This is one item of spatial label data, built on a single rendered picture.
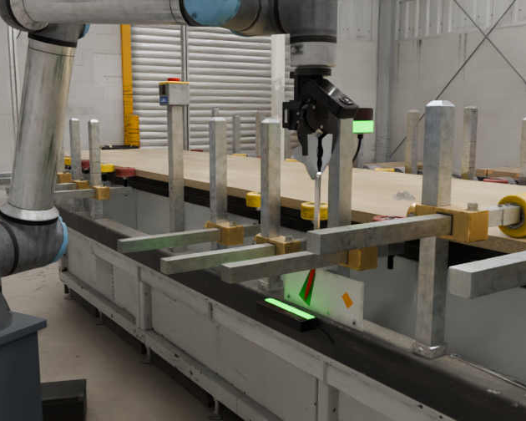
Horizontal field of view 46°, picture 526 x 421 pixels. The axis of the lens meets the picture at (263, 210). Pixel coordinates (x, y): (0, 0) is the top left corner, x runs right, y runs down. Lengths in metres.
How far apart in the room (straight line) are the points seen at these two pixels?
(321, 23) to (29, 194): 0.88
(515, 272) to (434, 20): 10.48
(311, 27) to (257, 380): 1.29
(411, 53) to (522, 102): 2.47
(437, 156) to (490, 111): 9.17
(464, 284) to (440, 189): 0.41
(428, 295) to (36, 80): 1.04
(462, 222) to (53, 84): 1.03
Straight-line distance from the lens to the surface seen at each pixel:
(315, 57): 1.17
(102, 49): 9.29
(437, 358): 1.15
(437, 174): 1.07
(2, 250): 1.65
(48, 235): 1.72
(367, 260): 1.23
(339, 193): 1.25
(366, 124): 1.27
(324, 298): 1.32
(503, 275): 0.73
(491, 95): 10.24
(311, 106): 1.17
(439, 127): 1.07
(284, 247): 1.41
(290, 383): 1.96
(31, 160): 1.65
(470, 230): 1.03
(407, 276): 1.45
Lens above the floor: 1.12
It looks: 9 degrees down
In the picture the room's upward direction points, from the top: straight up
